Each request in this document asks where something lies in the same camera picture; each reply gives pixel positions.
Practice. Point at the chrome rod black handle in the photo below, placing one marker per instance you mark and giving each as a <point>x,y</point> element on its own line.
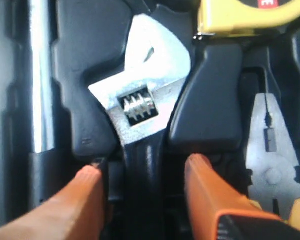
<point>42,116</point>

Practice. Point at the grey pliers yellow handles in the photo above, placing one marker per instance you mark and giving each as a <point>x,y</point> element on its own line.
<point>273,161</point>

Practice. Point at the black plastic tool case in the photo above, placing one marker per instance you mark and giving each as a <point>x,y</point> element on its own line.
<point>212,116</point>

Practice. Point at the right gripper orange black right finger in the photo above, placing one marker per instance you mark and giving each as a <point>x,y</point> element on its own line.
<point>217,211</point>

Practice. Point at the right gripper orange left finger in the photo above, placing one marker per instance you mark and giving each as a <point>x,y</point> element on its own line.
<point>76,212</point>

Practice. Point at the silver adjustable wrench black handle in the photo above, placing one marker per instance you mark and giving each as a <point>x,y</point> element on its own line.
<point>139,102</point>

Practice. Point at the yellow tape measure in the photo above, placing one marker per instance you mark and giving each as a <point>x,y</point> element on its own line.
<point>242,18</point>

